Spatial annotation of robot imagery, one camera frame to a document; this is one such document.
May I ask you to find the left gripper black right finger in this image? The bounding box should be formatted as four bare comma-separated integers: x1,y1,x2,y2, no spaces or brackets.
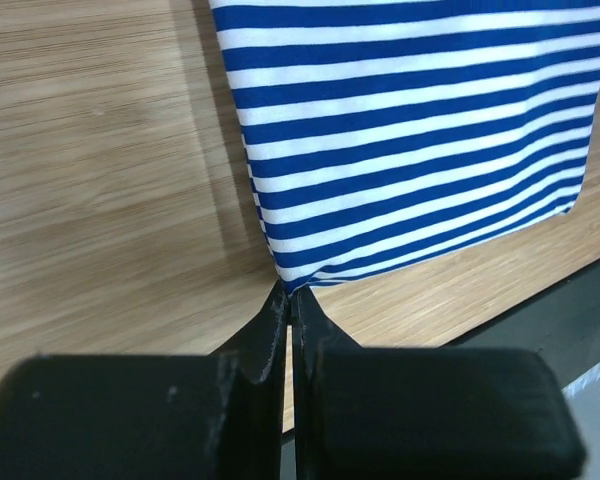
290,288,587,479

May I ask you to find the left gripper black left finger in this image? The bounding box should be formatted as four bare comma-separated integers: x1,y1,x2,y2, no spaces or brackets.
0,285,288,479

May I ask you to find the blue white striped tank top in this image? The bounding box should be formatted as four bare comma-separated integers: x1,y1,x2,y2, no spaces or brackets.
210,1,600,292

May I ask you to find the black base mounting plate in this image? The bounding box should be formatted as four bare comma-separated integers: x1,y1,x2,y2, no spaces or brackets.
446,260,600,387

